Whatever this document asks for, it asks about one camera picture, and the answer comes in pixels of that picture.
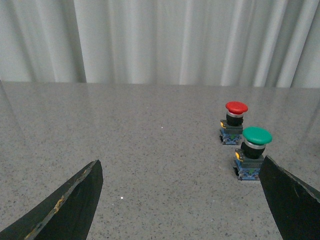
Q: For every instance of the red push button switch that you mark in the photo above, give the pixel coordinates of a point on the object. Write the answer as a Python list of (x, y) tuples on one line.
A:
[(231, 128)]

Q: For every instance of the white pleated curtain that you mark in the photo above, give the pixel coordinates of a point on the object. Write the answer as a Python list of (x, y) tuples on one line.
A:
[(254, 43)]

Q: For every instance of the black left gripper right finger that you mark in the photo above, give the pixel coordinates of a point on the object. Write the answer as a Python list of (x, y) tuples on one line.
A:
[(294, 204)]

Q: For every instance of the green push button switch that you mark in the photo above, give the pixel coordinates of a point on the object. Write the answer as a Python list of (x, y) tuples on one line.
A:
[(249, 157)]

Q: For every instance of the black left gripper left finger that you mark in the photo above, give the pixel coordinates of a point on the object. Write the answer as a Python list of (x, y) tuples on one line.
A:
[(66, 214)]

